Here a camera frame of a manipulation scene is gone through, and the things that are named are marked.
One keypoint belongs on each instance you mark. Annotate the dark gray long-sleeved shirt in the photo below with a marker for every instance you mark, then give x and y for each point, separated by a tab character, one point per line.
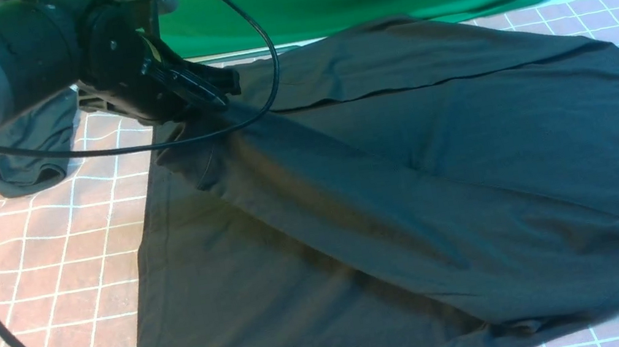
418	184

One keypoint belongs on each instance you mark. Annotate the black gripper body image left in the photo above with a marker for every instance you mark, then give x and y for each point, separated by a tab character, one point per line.
131	74

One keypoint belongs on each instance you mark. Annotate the dark crumpled garment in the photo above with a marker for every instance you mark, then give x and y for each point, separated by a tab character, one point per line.
49	127

